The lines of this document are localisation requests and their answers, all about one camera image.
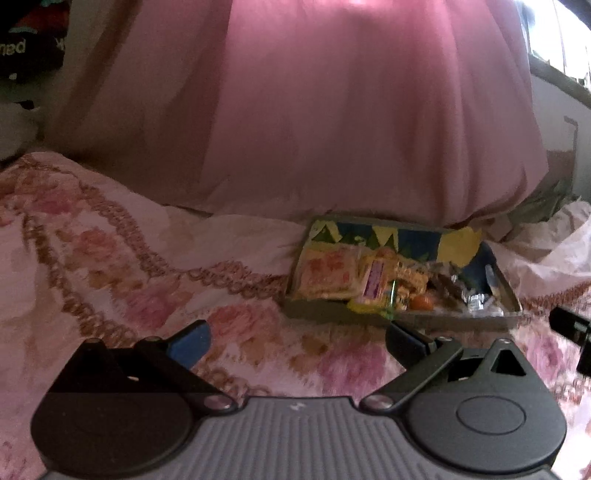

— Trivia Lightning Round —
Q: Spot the pale grey cloth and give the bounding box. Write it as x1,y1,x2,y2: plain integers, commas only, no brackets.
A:
0,98,43,160

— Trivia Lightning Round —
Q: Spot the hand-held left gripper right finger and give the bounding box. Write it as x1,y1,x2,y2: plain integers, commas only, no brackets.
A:
360,320,539,414

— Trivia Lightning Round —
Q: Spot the shallow cardboard box printed lining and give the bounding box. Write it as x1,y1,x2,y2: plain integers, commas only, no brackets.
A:
281,213,523,332

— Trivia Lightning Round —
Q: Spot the grey green cloth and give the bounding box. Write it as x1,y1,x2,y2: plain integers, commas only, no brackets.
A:
502,174,579,241

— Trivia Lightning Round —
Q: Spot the yellow snack packet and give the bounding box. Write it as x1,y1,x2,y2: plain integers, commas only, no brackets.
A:
347,257,403,315

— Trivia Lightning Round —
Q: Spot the window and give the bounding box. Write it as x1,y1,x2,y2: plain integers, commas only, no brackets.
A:
521,0,591,95

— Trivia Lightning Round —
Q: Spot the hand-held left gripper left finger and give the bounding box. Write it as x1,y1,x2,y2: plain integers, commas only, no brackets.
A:
60,320,237,414

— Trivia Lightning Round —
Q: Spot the red orange snack packet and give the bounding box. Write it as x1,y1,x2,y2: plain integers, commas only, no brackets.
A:
299,244,362,300

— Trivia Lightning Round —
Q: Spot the floral bed sheet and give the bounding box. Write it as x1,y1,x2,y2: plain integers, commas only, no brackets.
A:
0,150,591,480

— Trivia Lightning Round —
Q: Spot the pink quilt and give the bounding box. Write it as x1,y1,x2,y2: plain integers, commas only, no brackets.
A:
43,0,551,228

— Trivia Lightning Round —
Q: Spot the dark printed clothing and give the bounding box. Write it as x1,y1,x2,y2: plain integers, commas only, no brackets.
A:
0,0,71,85

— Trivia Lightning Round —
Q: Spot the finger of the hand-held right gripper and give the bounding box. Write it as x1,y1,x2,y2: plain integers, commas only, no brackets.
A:
549,305,591,346

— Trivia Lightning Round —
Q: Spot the black snack packet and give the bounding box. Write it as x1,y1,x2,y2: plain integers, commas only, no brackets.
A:
428,271,465,303

